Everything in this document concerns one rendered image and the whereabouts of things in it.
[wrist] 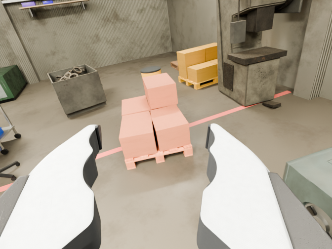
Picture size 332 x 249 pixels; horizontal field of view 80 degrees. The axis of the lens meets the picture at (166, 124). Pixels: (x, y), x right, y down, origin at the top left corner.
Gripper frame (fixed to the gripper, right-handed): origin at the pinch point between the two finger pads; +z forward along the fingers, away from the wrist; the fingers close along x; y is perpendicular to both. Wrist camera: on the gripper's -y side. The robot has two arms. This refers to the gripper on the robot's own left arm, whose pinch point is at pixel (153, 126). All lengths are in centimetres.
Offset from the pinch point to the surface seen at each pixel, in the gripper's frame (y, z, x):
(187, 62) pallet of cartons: 100, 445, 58
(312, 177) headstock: 28, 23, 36
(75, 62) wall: 170, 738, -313
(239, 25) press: 15, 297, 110
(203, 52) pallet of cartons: 82, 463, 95
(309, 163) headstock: 28, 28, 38
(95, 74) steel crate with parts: 108, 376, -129
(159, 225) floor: 160, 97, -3
